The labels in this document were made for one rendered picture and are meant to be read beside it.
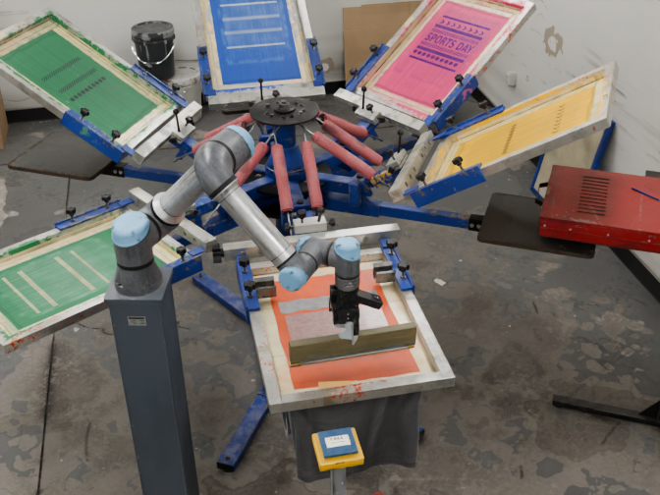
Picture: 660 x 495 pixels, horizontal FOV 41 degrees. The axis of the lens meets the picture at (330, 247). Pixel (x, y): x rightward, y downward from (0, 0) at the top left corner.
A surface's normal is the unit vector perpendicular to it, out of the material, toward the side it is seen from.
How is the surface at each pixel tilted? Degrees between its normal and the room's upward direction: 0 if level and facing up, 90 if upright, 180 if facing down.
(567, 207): 0
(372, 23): 77
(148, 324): 90
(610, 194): 0
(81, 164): 0
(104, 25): 90
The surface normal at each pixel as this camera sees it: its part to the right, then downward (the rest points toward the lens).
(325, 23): 0.20, 0.52
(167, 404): -0.04, 0.53
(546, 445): -0.01, -0.85
